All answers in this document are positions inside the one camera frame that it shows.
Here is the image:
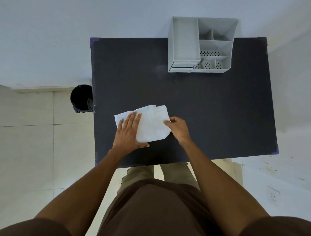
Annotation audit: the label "person's left hand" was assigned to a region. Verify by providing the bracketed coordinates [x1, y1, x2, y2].
[112, 111, 150, 157]

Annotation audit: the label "person's right hand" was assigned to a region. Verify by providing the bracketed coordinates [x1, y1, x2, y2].
[163, 116, 193, 147]

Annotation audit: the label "white cloth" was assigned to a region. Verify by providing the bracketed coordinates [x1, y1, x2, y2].
[114, 105, 172, 143]

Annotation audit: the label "person's right forearm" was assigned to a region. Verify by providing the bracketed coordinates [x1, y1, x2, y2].
[182, 140, 271, 236]

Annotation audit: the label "person's left forearm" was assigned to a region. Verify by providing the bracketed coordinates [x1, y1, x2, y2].
[34, 148, 125, 236]

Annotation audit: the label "olive trousers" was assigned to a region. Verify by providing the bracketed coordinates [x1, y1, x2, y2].
[117, 162, 200, 195]

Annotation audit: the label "black waste bin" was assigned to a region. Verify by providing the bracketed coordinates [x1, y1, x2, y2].
[70, 84, 94, 114]

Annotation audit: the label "brown shirt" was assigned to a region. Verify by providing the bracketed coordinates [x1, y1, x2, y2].
[0, 179, 311, 236]

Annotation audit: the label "grey plastic desk organizer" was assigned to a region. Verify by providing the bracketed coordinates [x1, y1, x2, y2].
[167, 16, 239, 73]

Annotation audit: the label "white wall socket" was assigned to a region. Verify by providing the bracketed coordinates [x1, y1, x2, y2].
[267, 186, 281, 204]

